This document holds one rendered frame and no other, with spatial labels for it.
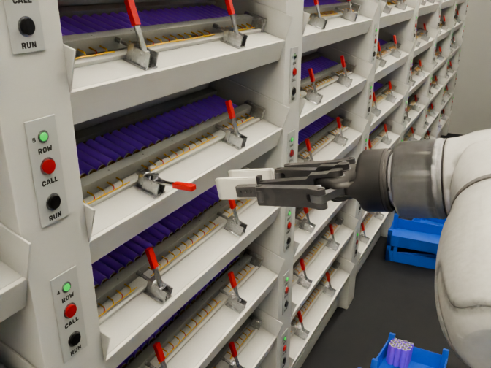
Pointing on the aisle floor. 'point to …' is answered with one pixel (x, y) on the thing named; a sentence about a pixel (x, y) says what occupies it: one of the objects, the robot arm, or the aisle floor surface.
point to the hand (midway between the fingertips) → (245, 184)
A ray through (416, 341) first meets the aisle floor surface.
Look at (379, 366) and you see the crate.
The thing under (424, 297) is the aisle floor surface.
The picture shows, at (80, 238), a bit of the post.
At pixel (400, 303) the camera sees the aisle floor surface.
